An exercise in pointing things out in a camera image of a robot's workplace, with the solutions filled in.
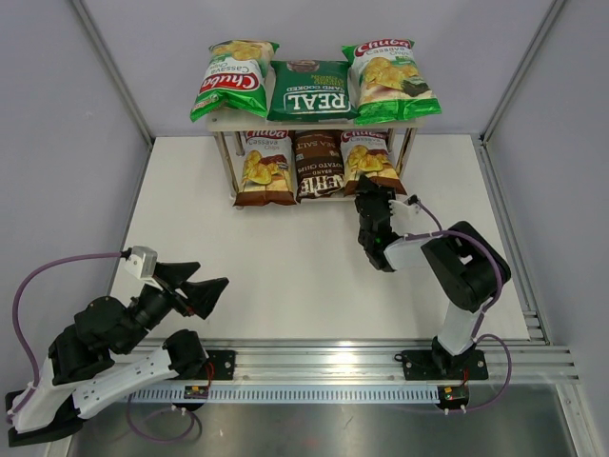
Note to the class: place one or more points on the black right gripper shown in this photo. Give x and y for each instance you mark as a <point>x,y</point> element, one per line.
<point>367,188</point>

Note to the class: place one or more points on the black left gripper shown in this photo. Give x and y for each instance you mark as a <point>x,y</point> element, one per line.
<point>202,296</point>

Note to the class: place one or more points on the brown Chuba bag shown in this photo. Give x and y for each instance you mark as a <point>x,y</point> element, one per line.
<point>267,169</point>
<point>365,153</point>

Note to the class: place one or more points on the brown Kettle chips bag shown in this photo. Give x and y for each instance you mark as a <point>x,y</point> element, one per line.
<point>319,164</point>

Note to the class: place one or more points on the green Chuba seaweed bag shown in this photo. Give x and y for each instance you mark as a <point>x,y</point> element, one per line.
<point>235,78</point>
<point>391,87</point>

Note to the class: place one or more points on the green Real chips bag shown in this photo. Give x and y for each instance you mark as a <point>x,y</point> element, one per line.
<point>310,91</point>

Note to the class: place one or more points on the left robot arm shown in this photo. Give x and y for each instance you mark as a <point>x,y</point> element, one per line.
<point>77,379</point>

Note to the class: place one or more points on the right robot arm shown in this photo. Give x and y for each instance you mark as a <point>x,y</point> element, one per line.
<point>469,270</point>

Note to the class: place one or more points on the white two-tier shelf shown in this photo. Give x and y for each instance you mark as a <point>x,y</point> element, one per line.
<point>228,125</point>

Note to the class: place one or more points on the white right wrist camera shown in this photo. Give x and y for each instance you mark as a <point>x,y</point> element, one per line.
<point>402,210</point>

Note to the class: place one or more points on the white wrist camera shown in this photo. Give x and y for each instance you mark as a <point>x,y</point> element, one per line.
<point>140,262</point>
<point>402,210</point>

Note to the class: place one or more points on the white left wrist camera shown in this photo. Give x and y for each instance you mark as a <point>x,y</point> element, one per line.
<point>140,262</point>

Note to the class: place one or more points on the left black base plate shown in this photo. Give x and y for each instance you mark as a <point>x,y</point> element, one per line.
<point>220,365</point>

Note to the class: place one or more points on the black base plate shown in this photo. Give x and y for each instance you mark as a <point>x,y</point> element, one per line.
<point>220,365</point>
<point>434,365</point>

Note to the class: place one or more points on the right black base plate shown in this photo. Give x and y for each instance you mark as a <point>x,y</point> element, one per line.
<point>434,365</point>

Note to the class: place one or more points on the white slotted cable duct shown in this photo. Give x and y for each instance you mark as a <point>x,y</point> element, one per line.
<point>276,394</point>

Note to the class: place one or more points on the aluminium mounting rail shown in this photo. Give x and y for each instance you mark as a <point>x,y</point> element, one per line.
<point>329,362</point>

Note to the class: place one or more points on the aluminium frame post right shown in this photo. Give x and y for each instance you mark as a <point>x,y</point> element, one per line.
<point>540,36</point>

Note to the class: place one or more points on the aluminium frame post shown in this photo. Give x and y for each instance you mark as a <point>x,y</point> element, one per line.
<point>540,36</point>
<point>100,47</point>

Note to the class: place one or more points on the aluminium frame post left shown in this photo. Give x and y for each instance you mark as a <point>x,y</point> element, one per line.
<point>100,47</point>

